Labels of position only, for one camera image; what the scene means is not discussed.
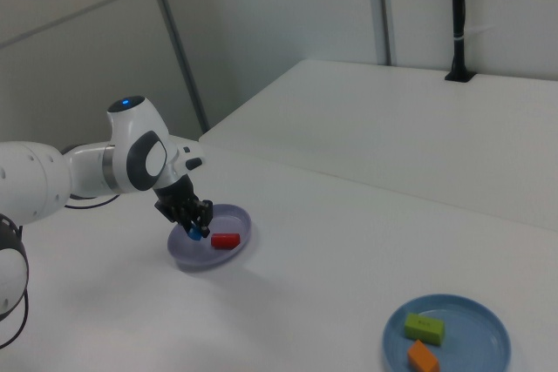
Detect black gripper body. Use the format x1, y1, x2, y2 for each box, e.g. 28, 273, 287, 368
153, 174, 195, 221

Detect red cylinder block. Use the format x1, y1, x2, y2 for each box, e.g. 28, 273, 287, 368
210, 233, 242, 250

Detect green rectangular block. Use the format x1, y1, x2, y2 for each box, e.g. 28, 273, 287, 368
404, 312, 446, 346

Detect orange block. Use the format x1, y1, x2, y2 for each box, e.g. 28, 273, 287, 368
407, 339, 440, 372

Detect purple plate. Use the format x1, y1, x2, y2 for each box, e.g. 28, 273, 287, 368
167, 203, 254, 272

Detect blue plate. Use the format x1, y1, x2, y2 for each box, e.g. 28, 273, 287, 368
382, 294, 511, 372

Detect tall black camera pole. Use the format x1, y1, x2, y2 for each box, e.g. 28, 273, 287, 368
444, 0, 477, 84

